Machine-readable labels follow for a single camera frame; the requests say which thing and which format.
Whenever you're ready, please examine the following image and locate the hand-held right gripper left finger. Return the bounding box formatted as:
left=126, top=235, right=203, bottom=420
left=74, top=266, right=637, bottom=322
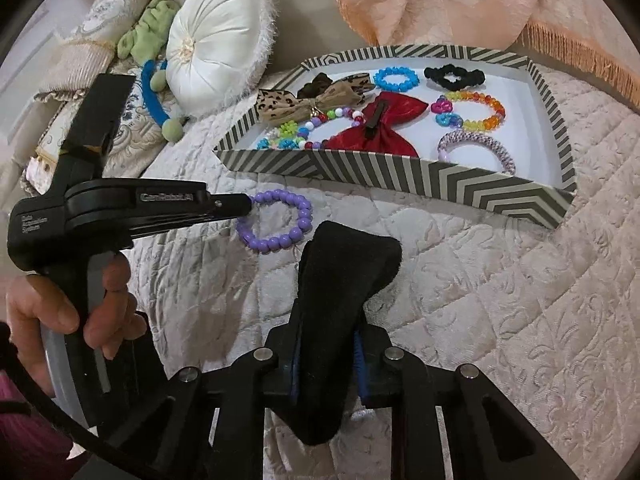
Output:
left=90, top=300, right=302, bottom=480

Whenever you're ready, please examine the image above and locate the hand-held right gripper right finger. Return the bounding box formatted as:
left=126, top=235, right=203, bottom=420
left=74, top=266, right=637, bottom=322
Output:
left=352, top=310, right=567, bottom=480

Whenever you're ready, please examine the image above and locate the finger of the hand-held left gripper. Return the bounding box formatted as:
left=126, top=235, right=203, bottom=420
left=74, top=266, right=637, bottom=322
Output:
left=205, top=192, right=254, bottom=222

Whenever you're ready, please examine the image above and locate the purple beaded bracelet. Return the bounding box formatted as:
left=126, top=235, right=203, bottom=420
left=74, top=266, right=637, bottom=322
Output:
left=236, top=189, right=314, bottom=254

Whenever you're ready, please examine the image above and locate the black velvet pouch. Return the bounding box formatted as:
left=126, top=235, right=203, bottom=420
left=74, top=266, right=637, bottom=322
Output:
left=291, top=220, right=404, bottom=447

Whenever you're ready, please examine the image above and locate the leopard print bow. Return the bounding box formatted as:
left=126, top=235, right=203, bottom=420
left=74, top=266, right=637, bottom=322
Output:
left=256, top=73, right=372, bottom=126

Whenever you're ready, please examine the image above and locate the multicoloured round bead bracelet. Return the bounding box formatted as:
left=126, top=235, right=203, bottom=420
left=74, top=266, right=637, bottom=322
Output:
left=299, top=106, right=369, bottom=151

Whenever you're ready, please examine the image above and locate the dark brown scrunchie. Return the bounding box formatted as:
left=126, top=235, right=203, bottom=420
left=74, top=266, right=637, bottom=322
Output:
left=298, top=72, right=334, bottom=99

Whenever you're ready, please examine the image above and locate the red satin bow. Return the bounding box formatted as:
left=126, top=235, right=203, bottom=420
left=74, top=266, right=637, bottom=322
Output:
left=324, top=92, right=431, bottom=157

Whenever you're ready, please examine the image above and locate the blue beaded bracelet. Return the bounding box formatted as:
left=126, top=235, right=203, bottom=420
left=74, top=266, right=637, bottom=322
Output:
left=373, top=66, right=421, bottom=93

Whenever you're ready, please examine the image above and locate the striped cardboard box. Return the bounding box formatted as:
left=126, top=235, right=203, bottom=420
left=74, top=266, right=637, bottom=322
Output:
left=213, top=44, right=577, bottom=231

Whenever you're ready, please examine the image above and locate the black scrunchie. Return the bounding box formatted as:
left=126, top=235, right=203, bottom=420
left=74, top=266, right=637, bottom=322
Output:
left=423, top=64, right=487, bottom=92

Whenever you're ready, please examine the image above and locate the rainbow translucent bead bracelet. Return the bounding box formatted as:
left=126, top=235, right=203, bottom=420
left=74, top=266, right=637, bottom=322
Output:
left=432, top=90, right=506, bottom=132

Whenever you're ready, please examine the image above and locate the person's left forearm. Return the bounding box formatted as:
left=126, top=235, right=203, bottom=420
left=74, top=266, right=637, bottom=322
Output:
left=0, top=374, right=92, bottom=480

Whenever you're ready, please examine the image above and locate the person's left hand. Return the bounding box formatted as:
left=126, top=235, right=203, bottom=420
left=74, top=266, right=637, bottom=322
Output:
left=6, top=252, right=147, bottom=397

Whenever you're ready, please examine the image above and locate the beige cushion with blue print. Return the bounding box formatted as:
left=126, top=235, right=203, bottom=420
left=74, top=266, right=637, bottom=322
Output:
left=21, top=77, right=173, bottom=197

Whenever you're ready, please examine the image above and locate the beige quilted bedspread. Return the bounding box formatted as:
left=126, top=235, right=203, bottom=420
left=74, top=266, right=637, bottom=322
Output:
left=97, top=60, right=640, bottom=480

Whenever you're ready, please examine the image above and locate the white round pillow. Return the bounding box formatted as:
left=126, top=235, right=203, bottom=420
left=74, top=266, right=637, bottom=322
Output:
left=164, top=0, right=277, bottom=119

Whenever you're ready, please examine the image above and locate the patterned bolster pillow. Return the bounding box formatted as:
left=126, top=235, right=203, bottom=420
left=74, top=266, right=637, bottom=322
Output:
left=36, top=0, right=172, bottom=97

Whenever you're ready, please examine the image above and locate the green plush toy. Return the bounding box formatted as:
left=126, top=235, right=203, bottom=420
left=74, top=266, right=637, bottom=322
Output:
left=117, top=0, right=184, bottom=62

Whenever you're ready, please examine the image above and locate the peach fringed blanket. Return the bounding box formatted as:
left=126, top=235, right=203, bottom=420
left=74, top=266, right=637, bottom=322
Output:
left=320, top=0, right=632, bottom=107

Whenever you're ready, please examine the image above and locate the green blue flower bracelet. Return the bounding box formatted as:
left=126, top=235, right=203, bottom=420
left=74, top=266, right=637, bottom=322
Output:
left=256, top=119, right=312, bottom=151

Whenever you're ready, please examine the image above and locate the blue cord with green pompoms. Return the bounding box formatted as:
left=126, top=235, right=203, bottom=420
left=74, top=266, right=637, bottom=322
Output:
left=140, top=57, right=185, bottom=142

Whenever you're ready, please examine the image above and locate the black cable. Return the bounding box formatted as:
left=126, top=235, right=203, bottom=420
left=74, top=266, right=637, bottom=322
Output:
left=0, top=325, right=171, bottom=480

